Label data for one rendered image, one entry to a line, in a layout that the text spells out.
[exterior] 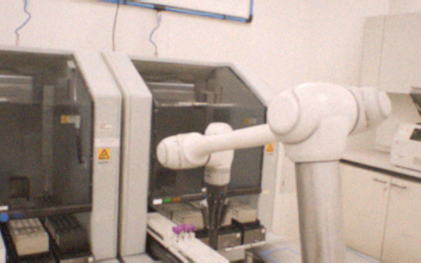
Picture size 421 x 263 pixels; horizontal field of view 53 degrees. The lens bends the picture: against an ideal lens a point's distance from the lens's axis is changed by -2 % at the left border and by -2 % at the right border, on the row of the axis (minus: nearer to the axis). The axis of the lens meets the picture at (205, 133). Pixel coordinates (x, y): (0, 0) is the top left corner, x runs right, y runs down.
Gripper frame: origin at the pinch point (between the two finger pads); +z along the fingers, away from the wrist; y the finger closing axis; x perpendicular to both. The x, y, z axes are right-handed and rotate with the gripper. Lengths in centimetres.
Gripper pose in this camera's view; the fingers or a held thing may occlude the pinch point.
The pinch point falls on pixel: (212, 236)
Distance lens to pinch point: 160.1
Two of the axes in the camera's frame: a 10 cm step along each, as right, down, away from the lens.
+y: -8.5, 0.1, -5.2
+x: 5.2, 1.4, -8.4
